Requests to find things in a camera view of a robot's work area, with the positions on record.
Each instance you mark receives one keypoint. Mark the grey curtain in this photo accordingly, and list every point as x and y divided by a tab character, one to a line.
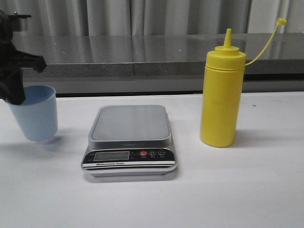
154	17

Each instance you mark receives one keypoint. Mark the grey stone counter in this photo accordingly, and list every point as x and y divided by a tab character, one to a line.
120	65

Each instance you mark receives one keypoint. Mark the light blue plastic cup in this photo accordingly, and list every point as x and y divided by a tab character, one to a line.
37	115

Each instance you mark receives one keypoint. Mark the silver digital kitchen scale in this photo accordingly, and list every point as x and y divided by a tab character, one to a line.
130	140

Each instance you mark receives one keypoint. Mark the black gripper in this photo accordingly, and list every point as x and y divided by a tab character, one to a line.
13	61

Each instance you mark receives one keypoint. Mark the yellow squeeze bottle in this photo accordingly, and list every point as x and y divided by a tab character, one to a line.
222	88

